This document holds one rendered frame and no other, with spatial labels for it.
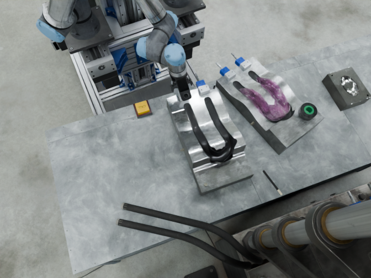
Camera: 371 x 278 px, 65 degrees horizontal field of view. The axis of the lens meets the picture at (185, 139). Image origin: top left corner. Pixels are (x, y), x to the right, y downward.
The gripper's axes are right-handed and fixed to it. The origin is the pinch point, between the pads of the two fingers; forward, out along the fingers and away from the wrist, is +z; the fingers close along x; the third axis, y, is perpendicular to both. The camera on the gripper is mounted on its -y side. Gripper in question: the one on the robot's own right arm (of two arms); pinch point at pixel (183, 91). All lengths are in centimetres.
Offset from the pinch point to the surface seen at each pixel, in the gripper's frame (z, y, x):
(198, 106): 5.3, -8.2, -4.9
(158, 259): 78, -78, 51
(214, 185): 1.6, -47.0, 1.8
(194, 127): 4.1, -17.8, 0.6
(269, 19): 124, 87, -112
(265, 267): 5, -87, -6
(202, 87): 4.1, -0.2, -10.3
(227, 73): 10.7, 4.9, -26.1
